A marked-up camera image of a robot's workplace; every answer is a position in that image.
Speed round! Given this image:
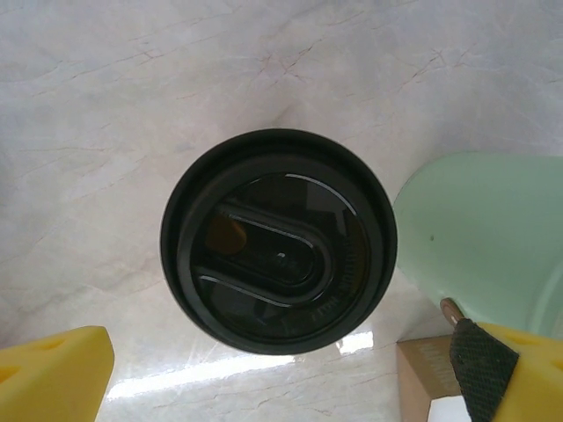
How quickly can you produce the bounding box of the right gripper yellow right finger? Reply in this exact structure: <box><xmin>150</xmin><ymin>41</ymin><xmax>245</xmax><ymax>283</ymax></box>
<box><xmin>449</xmin><ymin>319</ymin><xmax>563</xmax><ymax>422</ymax></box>

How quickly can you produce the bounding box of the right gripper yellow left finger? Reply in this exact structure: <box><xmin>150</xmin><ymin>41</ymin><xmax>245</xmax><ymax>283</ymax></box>
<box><xmin>0</xmin><ymin>324</ymin><xmax>116</xmax><ymax>422</ymax></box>

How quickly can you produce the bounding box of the black plastic cup lid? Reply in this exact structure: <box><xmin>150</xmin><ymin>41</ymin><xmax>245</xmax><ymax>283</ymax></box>
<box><xmin>158</xmin><ymin>127</ymin><xmax>400</xmax><ymax>358</ymax></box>

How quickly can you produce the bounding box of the stack of white napkins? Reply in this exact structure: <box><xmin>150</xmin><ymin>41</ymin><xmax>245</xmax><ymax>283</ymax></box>
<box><xmin>428</xmin><ymin>394</ymin><xmax>476</xmax><ymax>422</ymax></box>

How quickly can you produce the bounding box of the brown cardboard tray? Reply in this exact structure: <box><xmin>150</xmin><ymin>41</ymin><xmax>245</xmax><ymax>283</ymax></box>
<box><xmin>397</xmin><ymin>336</ymin><xmax>467</xmax><ymax>422</ymax></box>

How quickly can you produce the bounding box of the mint green holder cup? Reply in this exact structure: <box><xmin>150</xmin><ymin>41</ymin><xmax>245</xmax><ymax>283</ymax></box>
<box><xmin>394</xmin><ymin>151</ymin><xmax>563</xmax><ymax>338</ymax></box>

